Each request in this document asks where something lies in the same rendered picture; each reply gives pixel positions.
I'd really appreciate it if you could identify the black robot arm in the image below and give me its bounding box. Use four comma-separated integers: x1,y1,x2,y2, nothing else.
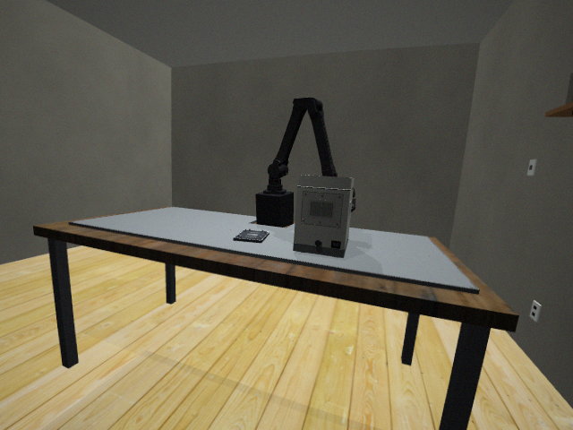
263,98,338,194

